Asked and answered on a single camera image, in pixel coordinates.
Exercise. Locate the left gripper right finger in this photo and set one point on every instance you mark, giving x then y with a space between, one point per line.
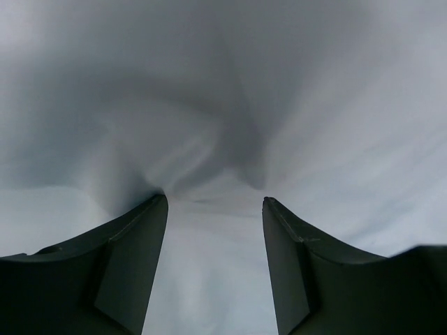
321 285

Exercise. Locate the light blue pillowcase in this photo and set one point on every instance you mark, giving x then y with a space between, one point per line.
335 108

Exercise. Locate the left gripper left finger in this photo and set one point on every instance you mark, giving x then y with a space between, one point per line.
98 282

